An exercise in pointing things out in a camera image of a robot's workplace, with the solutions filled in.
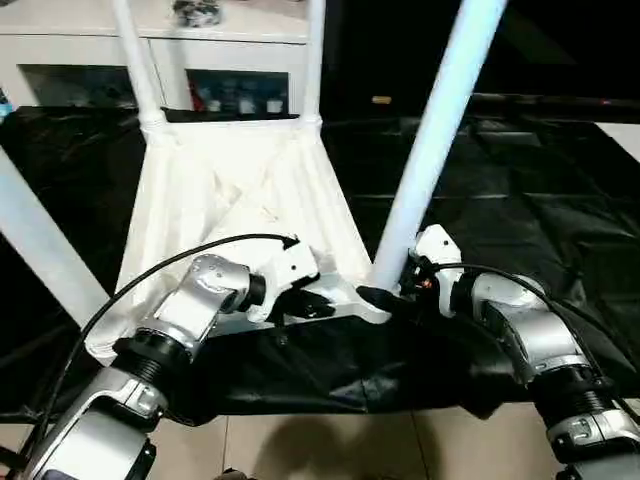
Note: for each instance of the clear bag of dark items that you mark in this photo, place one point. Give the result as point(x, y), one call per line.
point(196, 11)

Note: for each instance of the blue patterned roll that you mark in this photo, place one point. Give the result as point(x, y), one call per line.
point(4, 102)

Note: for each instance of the red bottle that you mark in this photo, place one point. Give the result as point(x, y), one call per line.
point(196, 100)

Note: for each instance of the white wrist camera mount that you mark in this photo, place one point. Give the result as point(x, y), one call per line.
point(437, 245)
point(290, 265)

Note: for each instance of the white plastic table leg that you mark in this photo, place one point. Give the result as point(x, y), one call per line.
point(40, 230)
point(140, 65)
point(312, 65)
point(440, 125)

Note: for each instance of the white plastic table top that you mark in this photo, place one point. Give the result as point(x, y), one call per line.
point(225, 175)

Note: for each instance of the dark shoe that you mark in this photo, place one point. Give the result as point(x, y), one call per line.
point(235, 475)

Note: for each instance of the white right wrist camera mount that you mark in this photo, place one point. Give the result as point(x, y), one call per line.
point(437, 245)

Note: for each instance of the tan tape piece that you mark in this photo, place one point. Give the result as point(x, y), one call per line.
point(382, 99)

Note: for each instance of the black plastic sheet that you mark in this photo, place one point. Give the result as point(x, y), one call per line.
point(525, 200)

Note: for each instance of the white flat board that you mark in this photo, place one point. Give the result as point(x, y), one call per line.
point(625, 140)

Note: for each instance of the black backdrop curtain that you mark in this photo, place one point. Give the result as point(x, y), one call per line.
point(550, 45)

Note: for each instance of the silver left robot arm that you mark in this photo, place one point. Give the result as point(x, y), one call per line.
point(200, 290)

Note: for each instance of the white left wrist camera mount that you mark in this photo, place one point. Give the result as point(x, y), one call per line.
point(290, 265)

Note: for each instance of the small white jar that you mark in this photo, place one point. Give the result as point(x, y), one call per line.
point(272, 106)
point(215, 106)

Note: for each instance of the long black pole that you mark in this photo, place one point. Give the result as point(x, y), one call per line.
point(550, 100)

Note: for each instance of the white cabinet with glass doors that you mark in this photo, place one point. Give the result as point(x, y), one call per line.
point(75, 50)

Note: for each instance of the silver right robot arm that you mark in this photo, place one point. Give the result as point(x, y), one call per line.
point(540, 335)

